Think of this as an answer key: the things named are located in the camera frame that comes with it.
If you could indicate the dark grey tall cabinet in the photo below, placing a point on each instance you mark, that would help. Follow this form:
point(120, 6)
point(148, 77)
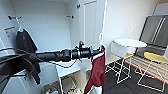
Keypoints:
point(153, 30)

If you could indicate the white upper kitchen cabinets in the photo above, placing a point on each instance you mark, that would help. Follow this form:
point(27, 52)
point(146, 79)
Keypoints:
point(161, 8)

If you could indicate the white hanger with black garment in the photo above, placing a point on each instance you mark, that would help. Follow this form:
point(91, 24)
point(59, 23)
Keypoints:
point(20, 26)

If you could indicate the white wardrobe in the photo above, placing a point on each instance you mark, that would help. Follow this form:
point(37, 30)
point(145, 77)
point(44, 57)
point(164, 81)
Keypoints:
point(50, 20)

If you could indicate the orange and white label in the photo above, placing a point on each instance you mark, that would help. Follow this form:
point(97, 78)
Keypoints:
point(9, 28)

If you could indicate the white metal drying rack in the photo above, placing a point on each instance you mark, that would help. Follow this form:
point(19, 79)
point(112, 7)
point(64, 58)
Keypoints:
point(120, 68)

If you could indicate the red varsity jacket white sleeves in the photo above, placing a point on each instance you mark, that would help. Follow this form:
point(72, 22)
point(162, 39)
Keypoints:
point(96, 75)

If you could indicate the white hanger with red jacket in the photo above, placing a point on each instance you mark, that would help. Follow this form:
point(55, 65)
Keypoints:
point(100, 40)

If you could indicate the black wall hook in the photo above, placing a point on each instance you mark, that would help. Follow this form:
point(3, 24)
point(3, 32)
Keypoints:
point(70, 16)
point(14, 17)

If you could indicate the round white table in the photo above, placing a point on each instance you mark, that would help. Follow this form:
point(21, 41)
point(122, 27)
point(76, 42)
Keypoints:
point(130, 42)

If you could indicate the black garment with grey print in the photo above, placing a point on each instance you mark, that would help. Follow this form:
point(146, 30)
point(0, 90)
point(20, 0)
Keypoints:
point(28, 46)

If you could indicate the white wardrobe door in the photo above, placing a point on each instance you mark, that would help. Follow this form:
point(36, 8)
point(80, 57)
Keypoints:
point(91, 30)

